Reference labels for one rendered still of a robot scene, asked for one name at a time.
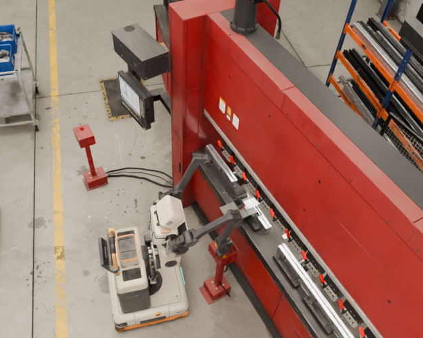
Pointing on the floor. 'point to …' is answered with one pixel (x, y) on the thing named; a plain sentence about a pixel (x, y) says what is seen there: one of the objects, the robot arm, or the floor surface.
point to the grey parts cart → (12, 91)
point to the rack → (384, 76)
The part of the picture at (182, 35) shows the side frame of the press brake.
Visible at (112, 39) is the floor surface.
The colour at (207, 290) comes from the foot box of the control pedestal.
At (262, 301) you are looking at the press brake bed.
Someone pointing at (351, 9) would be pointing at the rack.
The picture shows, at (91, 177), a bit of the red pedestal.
